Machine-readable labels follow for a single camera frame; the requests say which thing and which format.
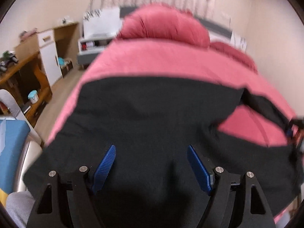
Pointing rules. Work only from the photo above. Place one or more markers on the blue cushion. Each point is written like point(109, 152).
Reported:
point(11, 152)

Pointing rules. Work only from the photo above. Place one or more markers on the grey bed headboard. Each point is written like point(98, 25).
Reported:
point(213, 25)

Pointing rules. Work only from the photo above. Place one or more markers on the toys on desk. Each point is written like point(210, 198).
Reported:
point(8, 59)

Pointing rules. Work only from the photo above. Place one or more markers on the pink pillow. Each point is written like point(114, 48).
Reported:
point(161, 23)

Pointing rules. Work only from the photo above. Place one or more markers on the light blue cup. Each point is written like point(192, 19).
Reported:
point(33, 97)

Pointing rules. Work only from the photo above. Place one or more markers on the dark book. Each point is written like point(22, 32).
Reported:
point(26, 109)

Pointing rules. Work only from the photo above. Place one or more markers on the grey bedside table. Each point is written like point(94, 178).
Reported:
point(89, 52)

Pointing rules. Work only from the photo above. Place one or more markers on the person's grey trouser leg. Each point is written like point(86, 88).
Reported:
point(20, 209)

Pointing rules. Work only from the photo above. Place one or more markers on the black pants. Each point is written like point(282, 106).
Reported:
point(142, 123)

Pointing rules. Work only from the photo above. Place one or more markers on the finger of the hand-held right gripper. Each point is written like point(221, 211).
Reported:
point(289, 131)

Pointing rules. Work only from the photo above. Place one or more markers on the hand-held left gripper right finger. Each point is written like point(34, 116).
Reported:
point(199, 171)

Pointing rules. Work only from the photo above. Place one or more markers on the white-front wooden cabinet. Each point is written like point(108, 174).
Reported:
point(48, 57)

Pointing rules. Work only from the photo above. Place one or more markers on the white chair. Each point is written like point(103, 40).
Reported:
point(11, 102)

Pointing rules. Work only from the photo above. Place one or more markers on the pink patterned bundle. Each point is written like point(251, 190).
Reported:
point(28, 33)

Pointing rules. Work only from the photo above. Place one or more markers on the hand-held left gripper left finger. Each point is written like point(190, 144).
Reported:
point(104, 168)

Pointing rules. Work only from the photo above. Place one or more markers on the teal container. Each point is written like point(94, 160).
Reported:
point(61, 61)

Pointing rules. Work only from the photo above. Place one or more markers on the open wooden shelf unit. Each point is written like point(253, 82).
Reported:
point(67, 42)

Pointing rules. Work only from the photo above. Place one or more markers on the brown wooden shelf unit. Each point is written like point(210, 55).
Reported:
point(21, 80)

